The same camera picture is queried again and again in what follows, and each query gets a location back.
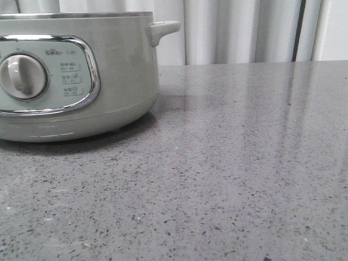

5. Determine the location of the pale green electric cooking pot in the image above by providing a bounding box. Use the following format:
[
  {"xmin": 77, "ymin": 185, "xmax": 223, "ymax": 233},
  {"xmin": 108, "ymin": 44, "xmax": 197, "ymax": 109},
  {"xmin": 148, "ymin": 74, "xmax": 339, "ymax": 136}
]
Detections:
[{"xmin": 1, "ymin": 12, "xmax": 181, "ymax": 142}]

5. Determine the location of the white pleated curtain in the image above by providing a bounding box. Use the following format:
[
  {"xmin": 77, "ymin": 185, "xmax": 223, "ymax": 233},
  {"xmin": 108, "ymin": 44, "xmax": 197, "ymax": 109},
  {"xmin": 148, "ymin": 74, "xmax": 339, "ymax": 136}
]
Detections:
[{"xmin": 1, "ymin": 1, "xmax": 347, "ymax": 65}]

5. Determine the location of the grey round control knob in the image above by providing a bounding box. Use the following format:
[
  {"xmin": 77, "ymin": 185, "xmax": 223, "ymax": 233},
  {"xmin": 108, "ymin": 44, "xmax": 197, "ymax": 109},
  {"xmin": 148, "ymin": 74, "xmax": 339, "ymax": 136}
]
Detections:
[{"xmin": 1, "ymin": 54, "xmax": 48, "ymax": 100}]

